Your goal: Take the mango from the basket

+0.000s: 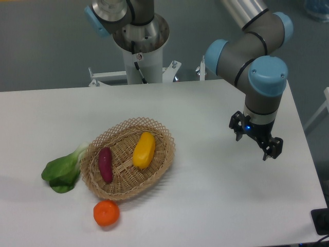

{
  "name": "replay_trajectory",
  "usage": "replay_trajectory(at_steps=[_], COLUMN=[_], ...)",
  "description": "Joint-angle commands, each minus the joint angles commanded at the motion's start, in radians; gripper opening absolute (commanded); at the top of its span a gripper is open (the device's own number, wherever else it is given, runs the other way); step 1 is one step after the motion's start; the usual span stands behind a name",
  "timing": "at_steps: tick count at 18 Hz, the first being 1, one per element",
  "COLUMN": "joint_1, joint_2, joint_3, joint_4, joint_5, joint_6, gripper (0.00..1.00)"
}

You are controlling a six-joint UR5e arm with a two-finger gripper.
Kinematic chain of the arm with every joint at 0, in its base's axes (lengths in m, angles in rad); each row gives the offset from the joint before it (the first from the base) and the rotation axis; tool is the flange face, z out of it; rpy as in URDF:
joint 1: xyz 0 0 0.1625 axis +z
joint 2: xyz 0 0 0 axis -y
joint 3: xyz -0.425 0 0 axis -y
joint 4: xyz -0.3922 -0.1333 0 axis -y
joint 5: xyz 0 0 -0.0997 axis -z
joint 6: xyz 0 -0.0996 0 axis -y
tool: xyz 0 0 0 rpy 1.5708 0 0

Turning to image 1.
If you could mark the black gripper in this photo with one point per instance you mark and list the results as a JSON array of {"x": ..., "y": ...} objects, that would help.
[{"x": 261, "y": 134}]

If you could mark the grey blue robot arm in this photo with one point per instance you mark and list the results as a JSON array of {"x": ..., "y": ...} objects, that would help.
[{"x": 246, "y": 64}]

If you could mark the yellow mango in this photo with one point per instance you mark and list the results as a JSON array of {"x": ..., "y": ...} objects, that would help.
[{"x": 144, "y": 151}]

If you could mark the woven wicker basket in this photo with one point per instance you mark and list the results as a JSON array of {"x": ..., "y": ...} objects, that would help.
[{"x": 128, "y": 180}]

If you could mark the black device at table edge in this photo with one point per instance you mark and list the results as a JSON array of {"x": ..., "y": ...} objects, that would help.
[{"x": 320, "y": 220}]

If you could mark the blue object top right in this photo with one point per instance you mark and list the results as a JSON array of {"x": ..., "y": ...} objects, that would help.
[{"x": 317, "y": 9}]

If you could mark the purple sweet potato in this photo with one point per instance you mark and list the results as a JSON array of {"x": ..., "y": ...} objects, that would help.
[{"x": 105, "y": 164}]

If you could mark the orange tangerine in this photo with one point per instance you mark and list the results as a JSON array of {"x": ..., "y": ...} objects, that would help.
[{"x": 106, "y": 213}]

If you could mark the green bok choy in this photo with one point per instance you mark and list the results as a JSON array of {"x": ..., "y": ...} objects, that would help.
[{"x": 63, "y": 173}]

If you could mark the white frame at right edge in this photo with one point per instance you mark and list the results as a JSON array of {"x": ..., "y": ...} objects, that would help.
[{"x": 320, "y": 114}]

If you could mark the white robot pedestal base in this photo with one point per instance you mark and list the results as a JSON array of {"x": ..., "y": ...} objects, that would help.
[{"x": 142, "y": 50}]

